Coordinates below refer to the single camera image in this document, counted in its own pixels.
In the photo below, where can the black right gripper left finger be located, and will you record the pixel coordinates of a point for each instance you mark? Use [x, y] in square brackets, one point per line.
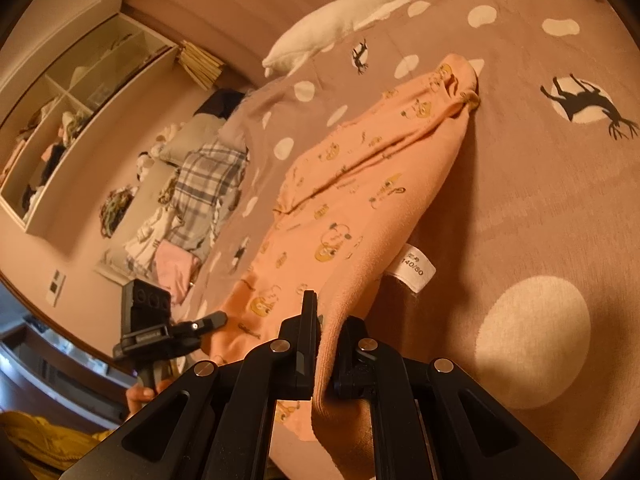
[245, 394]

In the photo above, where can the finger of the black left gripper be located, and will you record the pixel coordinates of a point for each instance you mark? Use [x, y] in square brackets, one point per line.
[195, 330]

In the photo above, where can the plaid blue white cloth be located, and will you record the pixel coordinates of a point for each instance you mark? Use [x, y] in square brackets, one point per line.
[206, 193]

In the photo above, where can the pink folded cloth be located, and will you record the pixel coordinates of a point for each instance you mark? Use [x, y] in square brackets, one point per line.
[175, 269]

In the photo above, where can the white wall shelf unit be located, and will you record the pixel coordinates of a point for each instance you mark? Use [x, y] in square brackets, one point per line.
[60, 119]

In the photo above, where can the white crumpled clothes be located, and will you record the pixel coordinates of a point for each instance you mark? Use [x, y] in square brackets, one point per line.
[141, 249]

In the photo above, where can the yellow sleeve forearm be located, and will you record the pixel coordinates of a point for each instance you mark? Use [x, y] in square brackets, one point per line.
[47, 450]

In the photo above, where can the grey pillow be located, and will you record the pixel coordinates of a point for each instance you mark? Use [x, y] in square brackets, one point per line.
[177, 141]

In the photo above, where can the white goose plush toy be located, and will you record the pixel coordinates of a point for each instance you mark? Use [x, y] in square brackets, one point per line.
[321, 28]

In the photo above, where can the white wall switch plate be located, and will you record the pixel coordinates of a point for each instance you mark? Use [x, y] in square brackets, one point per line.
[55, 288]

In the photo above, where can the orange cartoon print garment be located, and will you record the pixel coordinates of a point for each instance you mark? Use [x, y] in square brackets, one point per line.
[345, 210]

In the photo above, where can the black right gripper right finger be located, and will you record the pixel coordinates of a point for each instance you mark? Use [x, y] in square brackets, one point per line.
[403, 404]

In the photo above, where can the green patterned cloth bundle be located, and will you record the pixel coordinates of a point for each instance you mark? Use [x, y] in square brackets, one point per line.
[114, 209]

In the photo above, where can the black white plush toy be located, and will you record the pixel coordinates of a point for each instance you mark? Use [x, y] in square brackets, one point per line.
[144, 163]

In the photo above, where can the dark wooden furniture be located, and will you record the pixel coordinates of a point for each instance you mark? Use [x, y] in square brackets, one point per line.
[39, 358]

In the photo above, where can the person's left hand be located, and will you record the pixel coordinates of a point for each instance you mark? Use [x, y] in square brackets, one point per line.
[138, 395]

